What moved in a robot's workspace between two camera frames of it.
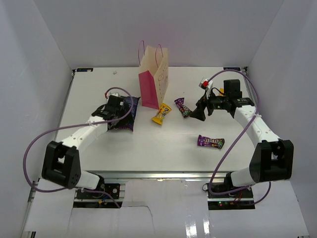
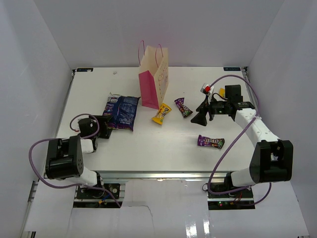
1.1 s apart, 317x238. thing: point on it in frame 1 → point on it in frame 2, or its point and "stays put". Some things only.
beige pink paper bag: [153, 74] stays put
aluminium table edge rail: [161, 175] stays put
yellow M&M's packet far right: [222, 90] stays put
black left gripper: [121, 111] → [103, 124]
